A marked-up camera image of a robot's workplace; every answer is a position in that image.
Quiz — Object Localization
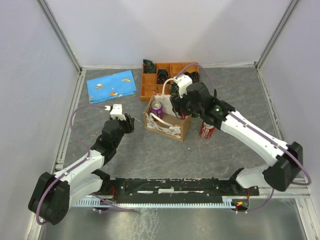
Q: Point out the red cola can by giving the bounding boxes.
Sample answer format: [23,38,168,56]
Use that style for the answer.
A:
[179,111,192,121]
[199,121,215,140]

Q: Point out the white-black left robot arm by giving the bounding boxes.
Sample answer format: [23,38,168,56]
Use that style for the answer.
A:
[28,114,135,225]

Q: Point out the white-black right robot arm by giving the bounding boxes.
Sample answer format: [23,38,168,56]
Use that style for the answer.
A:
[170,82,303,196]

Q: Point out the burlap canvas tote bag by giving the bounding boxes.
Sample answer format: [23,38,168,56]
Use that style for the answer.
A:
[143,78,192,142]

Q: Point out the blue-green rolled sock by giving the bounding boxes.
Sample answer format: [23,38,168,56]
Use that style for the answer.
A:
[169,83,179,96]

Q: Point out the black orange rolled sock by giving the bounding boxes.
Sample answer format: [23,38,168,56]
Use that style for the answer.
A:
[156,69,170,84]

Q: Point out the blue space-print cloth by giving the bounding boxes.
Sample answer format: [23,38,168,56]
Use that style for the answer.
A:
[86,70,137,104]

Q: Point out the wooden compartment tray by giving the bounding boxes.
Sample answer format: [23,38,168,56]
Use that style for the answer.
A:
[140,62,191,102]

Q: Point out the dark patterned rolled sock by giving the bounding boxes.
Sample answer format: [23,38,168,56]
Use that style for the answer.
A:
[143,59,157,74]

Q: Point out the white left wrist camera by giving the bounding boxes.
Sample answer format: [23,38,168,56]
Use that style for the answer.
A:
[104,103,126,121]

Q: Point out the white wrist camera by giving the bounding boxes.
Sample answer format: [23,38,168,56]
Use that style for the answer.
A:
[104,103,126,121]
[173,74,193,98]

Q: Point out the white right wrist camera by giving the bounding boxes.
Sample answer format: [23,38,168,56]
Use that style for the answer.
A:
[173,74,193,98]

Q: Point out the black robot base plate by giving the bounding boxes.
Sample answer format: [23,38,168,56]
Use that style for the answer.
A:
[95,178,260,203]

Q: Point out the white slotted cable duct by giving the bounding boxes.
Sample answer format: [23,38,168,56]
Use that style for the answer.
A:
[73,196,240,209]

